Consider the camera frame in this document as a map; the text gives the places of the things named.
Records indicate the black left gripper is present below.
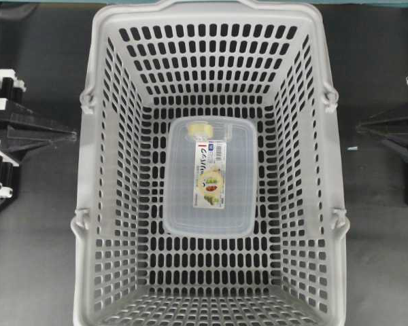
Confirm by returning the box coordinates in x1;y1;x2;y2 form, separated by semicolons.
0;69;78;211

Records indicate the grey plastic shopping basket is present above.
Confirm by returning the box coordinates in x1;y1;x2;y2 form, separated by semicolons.
71;1;350;325

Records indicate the clear plastic food container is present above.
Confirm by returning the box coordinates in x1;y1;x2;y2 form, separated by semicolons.
163;116;258;239

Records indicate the cellophane tape roll pack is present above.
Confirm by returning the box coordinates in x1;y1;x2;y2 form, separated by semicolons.
186;121;233;141

